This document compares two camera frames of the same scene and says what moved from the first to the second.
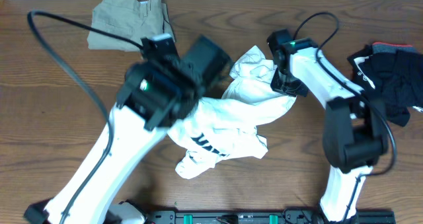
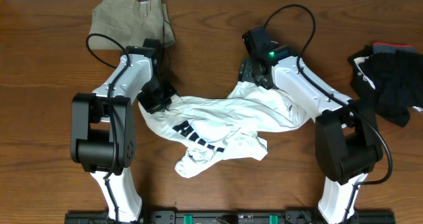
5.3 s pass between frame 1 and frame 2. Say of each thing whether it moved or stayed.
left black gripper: moved
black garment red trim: stayed
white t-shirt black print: moved
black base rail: stayed
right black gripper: moved
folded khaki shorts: stayed
